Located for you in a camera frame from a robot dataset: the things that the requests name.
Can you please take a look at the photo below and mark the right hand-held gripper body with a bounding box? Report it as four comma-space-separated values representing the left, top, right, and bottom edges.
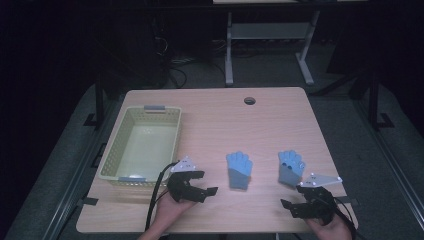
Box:
298, 172, 344, 226

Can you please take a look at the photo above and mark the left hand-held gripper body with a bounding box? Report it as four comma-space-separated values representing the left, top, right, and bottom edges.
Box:
166, 155, 206, 204

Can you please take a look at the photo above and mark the blue toe sock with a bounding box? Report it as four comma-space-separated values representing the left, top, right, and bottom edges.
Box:
225, 151, 254, 191
277, 149, 306, 188

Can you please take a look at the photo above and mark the pale yellow plastic basket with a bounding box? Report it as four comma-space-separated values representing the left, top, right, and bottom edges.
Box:
98, 105, 183, 188

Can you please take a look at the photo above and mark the person's left hand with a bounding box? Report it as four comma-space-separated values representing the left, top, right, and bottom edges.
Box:
154, 191, 198, 232

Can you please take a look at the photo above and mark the person's right hand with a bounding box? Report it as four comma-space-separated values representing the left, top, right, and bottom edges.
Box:
304, 213, 354, 240

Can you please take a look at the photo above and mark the black tape strip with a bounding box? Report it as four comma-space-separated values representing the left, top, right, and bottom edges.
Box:
76, 197, 100, 207
334, 196, 360, 205

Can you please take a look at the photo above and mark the black metal stand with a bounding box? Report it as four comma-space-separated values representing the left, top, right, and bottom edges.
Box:
349, 69, 395, 132
83, 74, 105, 128

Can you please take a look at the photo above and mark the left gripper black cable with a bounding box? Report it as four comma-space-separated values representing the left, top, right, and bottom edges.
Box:
145, 161, 181, 232

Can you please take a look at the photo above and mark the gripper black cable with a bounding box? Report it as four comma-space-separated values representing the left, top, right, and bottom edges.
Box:
145, 161, 181, 232
332, 196, 359, 240

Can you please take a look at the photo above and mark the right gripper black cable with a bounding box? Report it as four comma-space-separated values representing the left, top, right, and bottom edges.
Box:
332, 196, 359, 240

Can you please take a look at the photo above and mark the aluminium floor rail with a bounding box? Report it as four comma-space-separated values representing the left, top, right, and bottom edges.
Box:
353, 99, 424, 231
41, 99, 118, 240

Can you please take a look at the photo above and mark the floor cable bundle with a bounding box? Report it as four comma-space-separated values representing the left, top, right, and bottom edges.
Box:
153, 36, 228, 89

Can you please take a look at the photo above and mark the white metal desk frame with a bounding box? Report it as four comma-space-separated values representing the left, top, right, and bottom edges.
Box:
213, 0, 322, 87

